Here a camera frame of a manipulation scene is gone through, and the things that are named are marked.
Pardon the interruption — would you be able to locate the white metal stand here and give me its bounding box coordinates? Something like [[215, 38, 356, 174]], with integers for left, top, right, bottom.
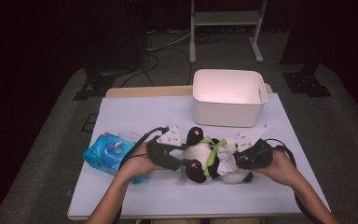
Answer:
[[188, 0, 269, 64]]

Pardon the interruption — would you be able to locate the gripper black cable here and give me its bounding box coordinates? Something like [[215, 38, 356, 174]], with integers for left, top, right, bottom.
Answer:
[[265, 138, 324, 224], [119, 125, 171, 169]]

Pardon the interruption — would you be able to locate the black stand base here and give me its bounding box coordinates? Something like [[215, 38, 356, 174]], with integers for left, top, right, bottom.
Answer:
[[73, 66, 116, 101], [282, 63, 332, 98]]

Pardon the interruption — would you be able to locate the blue wet wipes pack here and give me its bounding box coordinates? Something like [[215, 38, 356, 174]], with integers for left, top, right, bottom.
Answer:
[[82, 131, 147, 185]]

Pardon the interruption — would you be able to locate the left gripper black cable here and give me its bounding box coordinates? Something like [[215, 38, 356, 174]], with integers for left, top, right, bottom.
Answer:
[[119, 125, 171, 169]]

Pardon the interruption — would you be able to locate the person's left hand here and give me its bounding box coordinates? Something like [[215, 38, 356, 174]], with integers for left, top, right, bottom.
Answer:
[[116, 143, 166, 185]]

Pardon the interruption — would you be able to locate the person's right hand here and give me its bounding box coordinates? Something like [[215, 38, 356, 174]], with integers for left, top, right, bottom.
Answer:
[[255, 148, 299, 188]]

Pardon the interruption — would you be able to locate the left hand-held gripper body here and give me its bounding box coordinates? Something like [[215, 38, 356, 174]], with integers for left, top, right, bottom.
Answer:
[[146, 125, 183, 169]]

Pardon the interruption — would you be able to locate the white plastic storage bin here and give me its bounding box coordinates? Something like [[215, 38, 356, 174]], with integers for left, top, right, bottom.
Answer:
[[192, 68, 269, 128]]

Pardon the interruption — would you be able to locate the black floor cable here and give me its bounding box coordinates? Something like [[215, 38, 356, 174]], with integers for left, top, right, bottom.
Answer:
[[120, 52, 160, 88]]

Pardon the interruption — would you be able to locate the panda plush toy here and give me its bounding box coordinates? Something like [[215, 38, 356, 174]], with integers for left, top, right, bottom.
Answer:
[[175, 126, 255, 186]]

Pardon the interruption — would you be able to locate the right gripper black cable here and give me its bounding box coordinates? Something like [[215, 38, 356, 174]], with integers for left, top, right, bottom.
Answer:
[[265, 138, 324, 224]]

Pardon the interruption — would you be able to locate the white wet wipe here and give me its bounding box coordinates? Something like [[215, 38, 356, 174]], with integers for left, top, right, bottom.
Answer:
[[216, 149, 239, 177]]

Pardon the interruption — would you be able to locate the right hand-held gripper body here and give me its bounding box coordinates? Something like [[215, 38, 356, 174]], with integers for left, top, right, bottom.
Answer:
[[236, 124, 274, 171]]

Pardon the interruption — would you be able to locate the grey floor cable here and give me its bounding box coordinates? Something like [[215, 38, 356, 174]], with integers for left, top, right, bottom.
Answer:
[[145, 31, 194, 52]]

